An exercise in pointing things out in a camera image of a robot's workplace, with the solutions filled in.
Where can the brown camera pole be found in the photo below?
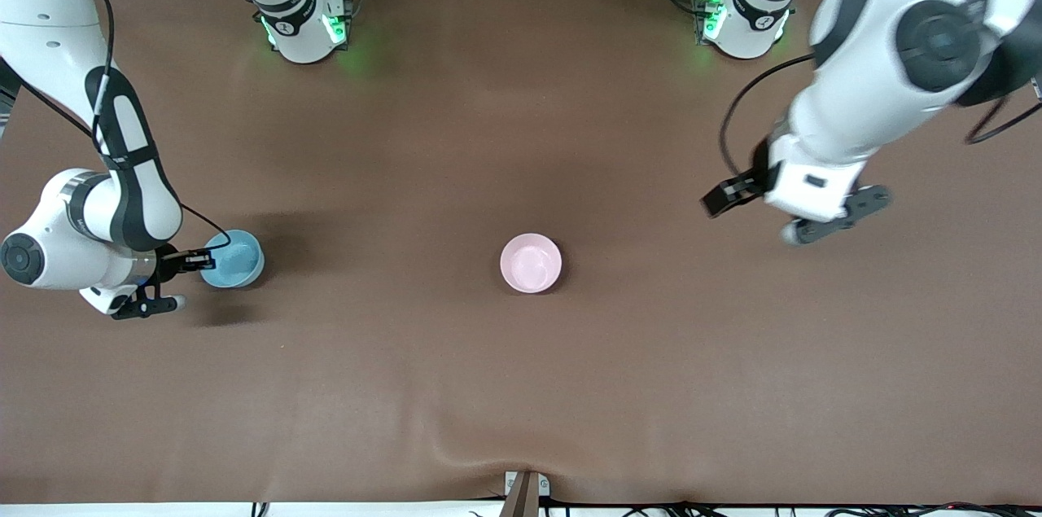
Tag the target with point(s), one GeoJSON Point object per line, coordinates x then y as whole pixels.
{"type": "Point", "coordinates": [521, 502]}

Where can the blue bowl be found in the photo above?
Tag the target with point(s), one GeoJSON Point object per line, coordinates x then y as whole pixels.
{"type": "Point", "coordinates": [240, 265]}

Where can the grey metal bracket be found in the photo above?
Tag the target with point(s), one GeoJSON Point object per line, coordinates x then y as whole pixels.
{"type": "Point", "coordinates": [510, 486]}

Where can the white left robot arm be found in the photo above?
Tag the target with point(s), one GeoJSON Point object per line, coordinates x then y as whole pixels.
{"type": "Point", "coordinates": [863, 37]}

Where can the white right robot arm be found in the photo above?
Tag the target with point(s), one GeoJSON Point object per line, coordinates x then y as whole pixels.
{"type": "Point", "coordinates": [49, 12]}

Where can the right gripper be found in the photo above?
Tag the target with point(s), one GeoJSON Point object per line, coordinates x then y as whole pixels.
{"type": "Point", "coordinates": [168, 263]}

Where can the brown table cloth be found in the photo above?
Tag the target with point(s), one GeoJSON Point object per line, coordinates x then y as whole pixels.
{"type": "Point", "coordinates": [521, 387]}

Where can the pink bowl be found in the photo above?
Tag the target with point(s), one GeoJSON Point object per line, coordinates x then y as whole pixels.
{"type": "Point", "coordinates": [531, 265]}

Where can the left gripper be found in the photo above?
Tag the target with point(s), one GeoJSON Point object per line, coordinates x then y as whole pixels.
{"type": "Point", "coordinates": [759, 173]}

